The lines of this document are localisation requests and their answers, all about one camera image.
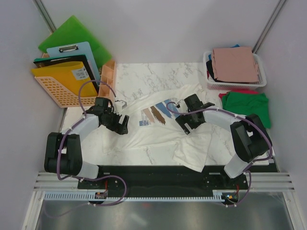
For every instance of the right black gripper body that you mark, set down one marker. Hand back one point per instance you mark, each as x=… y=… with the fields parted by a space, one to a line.
x=183 y=119

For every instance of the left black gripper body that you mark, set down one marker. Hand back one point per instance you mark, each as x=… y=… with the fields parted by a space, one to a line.
x=112 y=120

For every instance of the white printed t shirt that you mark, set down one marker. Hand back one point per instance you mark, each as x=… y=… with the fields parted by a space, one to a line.
x=152 y=122

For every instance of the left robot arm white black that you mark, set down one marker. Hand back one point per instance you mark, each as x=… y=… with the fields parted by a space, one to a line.
x=64 y=151

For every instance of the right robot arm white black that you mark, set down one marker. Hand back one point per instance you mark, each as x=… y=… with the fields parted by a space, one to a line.
x=250 y=138

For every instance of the red t shirt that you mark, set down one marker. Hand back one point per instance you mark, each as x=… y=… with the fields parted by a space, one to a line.
x=221 y=95

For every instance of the white laundry basket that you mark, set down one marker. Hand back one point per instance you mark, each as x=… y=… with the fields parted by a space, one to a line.
x=212 y=85

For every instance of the peach compartment organizer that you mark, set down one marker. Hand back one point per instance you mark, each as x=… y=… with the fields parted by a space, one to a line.
x=108 y=75

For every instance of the orange mesh file holder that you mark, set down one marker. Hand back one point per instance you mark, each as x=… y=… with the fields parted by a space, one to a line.
x=65 y=98

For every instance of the yellow folder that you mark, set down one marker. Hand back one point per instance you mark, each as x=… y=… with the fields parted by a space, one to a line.
x=71 y=74

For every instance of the green t shirt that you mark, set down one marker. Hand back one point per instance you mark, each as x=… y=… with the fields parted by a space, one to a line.
x=247 y=104

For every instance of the black garment in basket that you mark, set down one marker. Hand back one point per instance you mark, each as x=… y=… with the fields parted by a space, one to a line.
x=210 y=68

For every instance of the pink folded t shirt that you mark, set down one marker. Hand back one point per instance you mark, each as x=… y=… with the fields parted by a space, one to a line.
x=235 y=65

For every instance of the light blue clipboard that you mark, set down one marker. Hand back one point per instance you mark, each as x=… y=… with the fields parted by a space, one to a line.
x=82 y=48

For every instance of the black folder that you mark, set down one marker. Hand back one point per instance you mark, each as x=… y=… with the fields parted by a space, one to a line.
x=44 y=62

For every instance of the green plastic board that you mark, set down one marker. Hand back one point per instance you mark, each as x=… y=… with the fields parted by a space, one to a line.
x=73 y=31

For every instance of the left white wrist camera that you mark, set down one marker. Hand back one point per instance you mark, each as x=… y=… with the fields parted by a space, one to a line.
x=119 y=105

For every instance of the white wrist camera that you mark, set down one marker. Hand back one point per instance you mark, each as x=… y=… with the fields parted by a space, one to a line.
x=119 y=105
x=180 y=104

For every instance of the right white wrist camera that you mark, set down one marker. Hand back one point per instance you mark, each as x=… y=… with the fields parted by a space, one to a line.
x=180 y=104

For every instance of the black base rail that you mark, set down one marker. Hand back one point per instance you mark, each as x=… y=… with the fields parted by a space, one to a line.
x=169 y=177

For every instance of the white cable duct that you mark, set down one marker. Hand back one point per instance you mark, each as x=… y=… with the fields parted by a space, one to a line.
x=137 y=194

